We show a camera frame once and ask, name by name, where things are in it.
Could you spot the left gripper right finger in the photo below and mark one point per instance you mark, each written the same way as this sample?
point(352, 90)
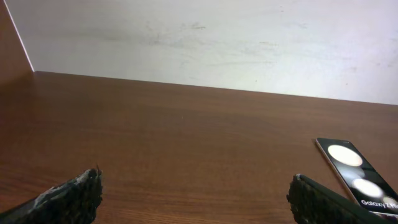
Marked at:
point(312, 203)

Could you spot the black Galaxy smartphone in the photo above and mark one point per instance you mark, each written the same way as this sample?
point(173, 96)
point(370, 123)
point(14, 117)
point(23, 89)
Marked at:
point(365, 185)

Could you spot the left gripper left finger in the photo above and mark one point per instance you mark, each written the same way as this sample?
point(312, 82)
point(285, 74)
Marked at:
point(74, 201)

